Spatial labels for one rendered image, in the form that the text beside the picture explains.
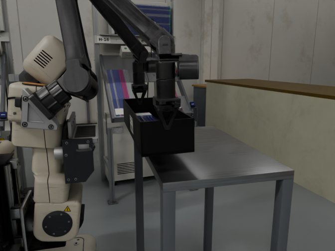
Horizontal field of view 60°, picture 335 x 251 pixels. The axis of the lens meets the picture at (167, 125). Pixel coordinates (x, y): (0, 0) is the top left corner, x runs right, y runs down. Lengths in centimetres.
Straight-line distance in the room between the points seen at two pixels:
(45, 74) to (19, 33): 420
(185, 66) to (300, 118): 222
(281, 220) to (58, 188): 79
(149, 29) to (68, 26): 25
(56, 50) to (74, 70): 18
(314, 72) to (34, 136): 706
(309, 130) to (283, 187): 187
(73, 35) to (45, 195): 56
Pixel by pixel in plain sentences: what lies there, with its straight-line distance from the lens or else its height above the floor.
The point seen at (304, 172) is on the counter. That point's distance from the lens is 302.
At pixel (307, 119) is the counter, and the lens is 291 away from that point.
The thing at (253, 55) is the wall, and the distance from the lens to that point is 650.
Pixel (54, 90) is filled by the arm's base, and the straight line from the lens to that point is 90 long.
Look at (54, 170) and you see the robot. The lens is 115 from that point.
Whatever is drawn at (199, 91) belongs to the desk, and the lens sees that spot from 524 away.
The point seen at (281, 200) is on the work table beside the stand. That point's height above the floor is 69.
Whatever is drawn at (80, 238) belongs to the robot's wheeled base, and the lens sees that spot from 163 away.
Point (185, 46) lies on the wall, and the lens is 570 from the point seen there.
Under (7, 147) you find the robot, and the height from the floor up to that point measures 80.
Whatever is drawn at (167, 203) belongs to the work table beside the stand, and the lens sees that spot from 91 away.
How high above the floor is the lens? 115
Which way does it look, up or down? 12 degrees down
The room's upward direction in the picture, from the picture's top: straight up
